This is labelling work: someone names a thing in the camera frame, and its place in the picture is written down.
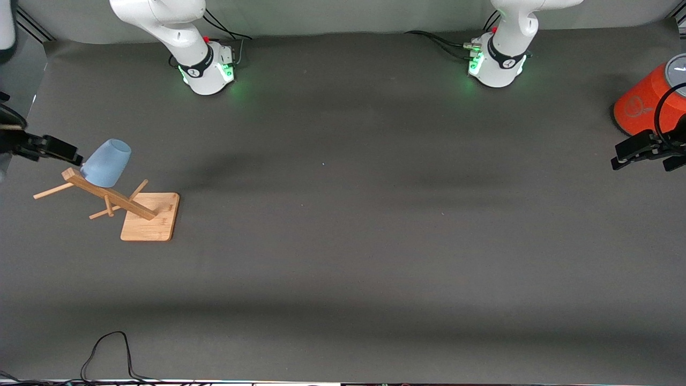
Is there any black left arm base cable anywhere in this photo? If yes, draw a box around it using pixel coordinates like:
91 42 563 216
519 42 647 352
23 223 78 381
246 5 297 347
404 11 502 61

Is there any light blue plastic cup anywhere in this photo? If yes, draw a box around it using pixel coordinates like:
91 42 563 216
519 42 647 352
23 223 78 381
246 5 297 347
80 139 132 188

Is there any thin black looped cable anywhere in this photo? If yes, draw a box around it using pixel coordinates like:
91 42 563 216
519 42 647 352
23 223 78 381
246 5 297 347
80 331 161 384

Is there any wooden mug tree rack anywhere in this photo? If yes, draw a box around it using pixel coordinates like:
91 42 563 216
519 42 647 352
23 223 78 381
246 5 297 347
33 167 181 242

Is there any orange cylinder with grey lid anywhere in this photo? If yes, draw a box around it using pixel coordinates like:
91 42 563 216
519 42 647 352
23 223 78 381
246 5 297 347
613 53 686 137

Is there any black right arm base cable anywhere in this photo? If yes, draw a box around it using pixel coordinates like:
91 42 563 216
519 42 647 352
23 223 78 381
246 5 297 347
203 8 253 66

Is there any black arm base cable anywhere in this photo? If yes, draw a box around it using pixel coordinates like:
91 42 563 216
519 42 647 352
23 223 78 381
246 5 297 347
404 11 502 61
203 8 253 66

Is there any dark grey table mat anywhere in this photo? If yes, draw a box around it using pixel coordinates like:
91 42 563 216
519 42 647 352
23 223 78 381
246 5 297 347
0 20 686 384

